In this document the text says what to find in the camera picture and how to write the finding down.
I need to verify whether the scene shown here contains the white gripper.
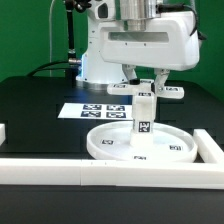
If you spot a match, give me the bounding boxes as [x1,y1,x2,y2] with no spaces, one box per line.
[98,2,199,96]

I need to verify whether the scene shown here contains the white cross-shaped table base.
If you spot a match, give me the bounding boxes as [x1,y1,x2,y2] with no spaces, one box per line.
[107,79,184,99]

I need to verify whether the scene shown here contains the white round table top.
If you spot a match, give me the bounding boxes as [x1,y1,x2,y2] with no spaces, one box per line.
[87,121,197,163]

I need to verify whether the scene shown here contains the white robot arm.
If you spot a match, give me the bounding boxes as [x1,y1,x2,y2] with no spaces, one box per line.
[79,0,199,94]

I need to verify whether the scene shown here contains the white marker sheet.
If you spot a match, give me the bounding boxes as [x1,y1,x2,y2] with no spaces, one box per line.
[58,103,132,120]

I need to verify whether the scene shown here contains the white right fence rail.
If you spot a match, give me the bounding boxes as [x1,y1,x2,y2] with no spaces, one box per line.
[193,129,224,165]

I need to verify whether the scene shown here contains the white fence rail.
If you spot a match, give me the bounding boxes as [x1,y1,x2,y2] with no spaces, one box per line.
[0,124,6,146]
[0,158,224,190]
[193,129,224,165]

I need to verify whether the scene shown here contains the black cables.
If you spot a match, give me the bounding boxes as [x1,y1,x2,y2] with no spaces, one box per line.
[27,60,82,78]

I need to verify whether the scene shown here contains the grey thin cable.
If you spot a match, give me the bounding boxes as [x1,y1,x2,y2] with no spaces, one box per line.
[48,0,57,78]

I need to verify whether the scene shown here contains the white left fence rail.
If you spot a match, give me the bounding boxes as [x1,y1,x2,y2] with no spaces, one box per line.
[0,124,6,146]

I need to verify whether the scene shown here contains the white front fence rail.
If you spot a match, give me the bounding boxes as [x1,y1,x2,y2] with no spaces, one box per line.
[0,158,224,190]

